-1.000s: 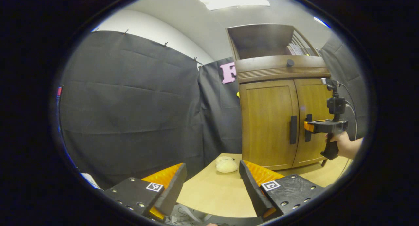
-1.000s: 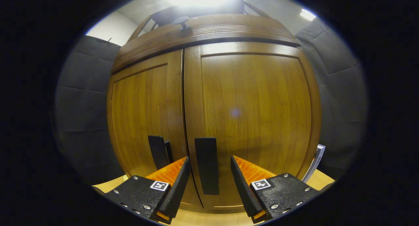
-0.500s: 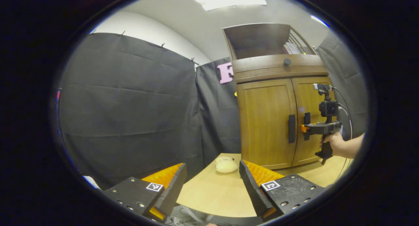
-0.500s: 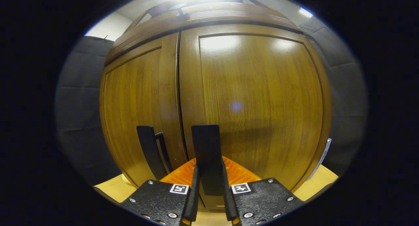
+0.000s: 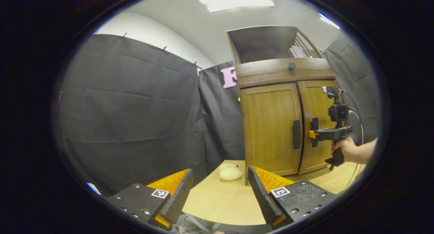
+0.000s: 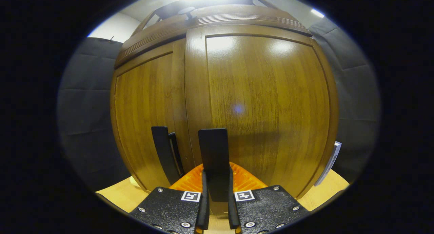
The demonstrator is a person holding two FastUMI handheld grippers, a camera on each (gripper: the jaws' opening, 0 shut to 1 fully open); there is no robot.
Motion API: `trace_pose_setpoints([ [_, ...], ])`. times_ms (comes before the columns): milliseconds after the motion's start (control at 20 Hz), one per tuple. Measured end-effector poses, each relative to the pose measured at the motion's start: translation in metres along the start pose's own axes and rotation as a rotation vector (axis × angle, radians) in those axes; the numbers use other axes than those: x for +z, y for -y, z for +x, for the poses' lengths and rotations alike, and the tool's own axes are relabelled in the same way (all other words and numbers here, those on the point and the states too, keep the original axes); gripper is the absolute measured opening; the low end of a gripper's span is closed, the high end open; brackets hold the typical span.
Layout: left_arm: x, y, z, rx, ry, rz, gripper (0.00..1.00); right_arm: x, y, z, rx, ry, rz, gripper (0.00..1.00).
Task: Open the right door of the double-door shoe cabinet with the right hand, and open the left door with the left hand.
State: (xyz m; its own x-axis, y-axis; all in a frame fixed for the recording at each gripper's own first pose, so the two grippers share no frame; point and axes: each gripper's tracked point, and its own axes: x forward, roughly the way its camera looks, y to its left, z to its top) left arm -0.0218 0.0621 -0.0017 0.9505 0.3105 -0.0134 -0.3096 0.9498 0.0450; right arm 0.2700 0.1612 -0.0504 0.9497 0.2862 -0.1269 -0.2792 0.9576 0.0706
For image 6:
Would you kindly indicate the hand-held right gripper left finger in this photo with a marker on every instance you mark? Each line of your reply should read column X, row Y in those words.
column 205, row 207

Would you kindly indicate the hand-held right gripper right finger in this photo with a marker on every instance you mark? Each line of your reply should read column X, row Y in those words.
column 232, row 207

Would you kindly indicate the wooden shoe cabinet door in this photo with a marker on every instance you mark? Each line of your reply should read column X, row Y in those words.
column 271, row 108
column 145, row 101

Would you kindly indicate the wooden double-door shoe cabinet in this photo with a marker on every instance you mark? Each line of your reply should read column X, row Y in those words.
column 166, row 12

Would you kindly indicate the black round drawer knob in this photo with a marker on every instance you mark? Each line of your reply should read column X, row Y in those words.
column 186, row 11

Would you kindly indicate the small ceiling light panel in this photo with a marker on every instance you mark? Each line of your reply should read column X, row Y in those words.
column 317, row 13

